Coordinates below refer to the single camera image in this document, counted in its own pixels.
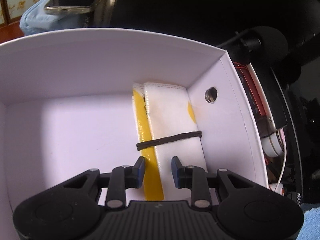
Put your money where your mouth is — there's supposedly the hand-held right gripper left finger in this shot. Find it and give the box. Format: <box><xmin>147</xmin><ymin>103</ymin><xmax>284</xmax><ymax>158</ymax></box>
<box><xmin>62</xmin><ymin>156</ymin><xmax>146</xmax><ymax>209</ymax></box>

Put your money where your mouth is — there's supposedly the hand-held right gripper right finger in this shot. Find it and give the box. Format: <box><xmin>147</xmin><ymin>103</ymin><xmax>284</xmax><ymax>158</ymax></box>
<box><xmin>171</xmin><ymin>156</ymin><xmax>255</xmax><ymax>207</ymax></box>

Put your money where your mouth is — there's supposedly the dark brown hair tie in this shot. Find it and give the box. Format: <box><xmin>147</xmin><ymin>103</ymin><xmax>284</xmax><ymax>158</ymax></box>
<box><xmin>136</xmin><ymin>131</ymin><xmax>202</xmax><ymax>151</ymax></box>

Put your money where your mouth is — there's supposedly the white and yellow plastic bag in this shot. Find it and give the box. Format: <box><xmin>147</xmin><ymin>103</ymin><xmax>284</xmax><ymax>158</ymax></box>
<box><xmin>131</xmin><ymin>81</ymin><xmax>208</xmax><ymax>202</ymax></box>

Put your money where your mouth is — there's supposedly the white cardboard drawer box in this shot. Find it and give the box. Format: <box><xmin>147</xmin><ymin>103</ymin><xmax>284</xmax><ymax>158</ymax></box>
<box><xmin>0</xmin><ymin>28</ymin><xmax>269</xmax><ymax>220</ymax></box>

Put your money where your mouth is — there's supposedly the rose gold phone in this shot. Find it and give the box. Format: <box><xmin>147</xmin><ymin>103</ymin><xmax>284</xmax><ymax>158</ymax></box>
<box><xmin>246</xmin><ymin>64</ymin><xmax>288</xmax><ymax>133</ymax></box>

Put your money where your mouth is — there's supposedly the black computer monitor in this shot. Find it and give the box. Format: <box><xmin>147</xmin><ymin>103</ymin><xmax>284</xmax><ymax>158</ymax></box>
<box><xmin>285</xmin><ymin>65</ymin><xmax>320</xmax><ymax>205</ymax></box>

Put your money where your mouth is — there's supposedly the blue towel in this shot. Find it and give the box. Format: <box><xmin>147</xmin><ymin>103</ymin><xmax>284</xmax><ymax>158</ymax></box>
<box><xmin>299</xmin><ymin>202</ymin><xmax>320</xmax><ymax>240</ymax></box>

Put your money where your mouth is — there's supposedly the light blue pouch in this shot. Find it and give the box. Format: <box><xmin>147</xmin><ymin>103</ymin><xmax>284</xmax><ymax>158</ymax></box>
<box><xmin>19</xmin><ymin>0</ymin><xmax>88</xmax><ymax>37</ymax></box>

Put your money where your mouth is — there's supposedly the wooden framed door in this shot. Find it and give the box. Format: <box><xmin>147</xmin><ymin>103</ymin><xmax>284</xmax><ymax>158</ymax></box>
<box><xmin>0</xmin><ymin>0</ymin><xmax>33</xmax><ymax>43</ymax></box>

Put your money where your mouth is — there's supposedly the white charging cable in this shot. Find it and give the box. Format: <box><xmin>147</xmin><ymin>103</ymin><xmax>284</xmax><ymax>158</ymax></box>
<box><xmin>269</xmin><ymin>129</ymin><xmax>288</xmax><ymax>190</ymax></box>

